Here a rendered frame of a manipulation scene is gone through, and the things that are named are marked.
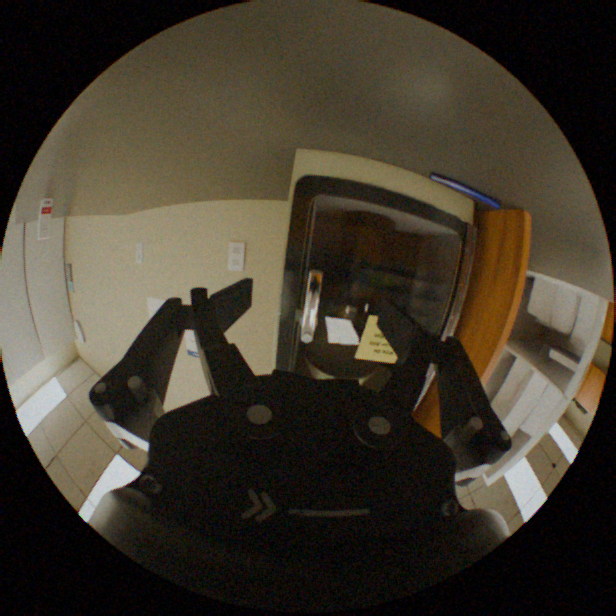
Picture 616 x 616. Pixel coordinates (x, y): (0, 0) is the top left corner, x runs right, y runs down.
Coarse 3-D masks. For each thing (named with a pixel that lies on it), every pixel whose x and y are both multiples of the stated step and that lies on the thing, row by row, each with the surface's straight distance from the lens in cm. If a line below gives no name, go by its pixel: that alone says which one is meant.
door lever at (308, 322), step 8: (312, 272) 21; (320, 272) 21; (312, 280) 21; (320, 280) 21; (312, 288) 21; (320, 288) 21; (312, 296) 21; (312, 304) 22; (304, 312) 22; (312, 312) 22; (304, 320) 22; (312, 320) 22; (304, 328) 23; (312, 328) 23; (304, 336) 23; (312, 336) 23
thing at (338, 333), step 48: (336, 192) 27; (384, 192) 29; (288, 240) 26; (336, 240) 26; (384, 240) 27; (432, 240) 31; (288, 288) 27; (336, 288) 26; (384, 288) 28; (432, 288) 32; (288, 336) 29; (336, 336) 29; (384, 384) 37
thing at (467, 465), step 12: (480, 420) 8; (456, 432) 8; (468, 432) 8; (456, 444) 8; (468, 444) 8; (456, 456) 7; (468, 456) 8; (480, 456) 8; (456, 468) 7; (468, 468) 7; (480, 468) 8; (456, 480) 8
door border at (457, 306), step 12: (468, 228) 37; (468, 240) 36; (468, 252) 36; (468, 264) 37; (468, 276) 37; (456, 300) 36; (456, 312) 37; (444, 336) 37; (432, 372) 41; (420, 396) 44
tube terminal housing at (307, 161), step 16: (304, 160) 30; (320, 160) 30; (336, 160) 30; (352, 160) 31; (368, 160) 31; (336, 176) 29; (352, 176) 29; (368, 176) 30; (384, 176) 31; (400, 176) 32; (416, 176) 34; (400, 192) 31; (416, 192) 32; (432, 192) 34; (448, 192) 37; (288, 208) 28; (448, 208) 36; (464, 208) 38; (288, 224) 27; (272, 368) 35
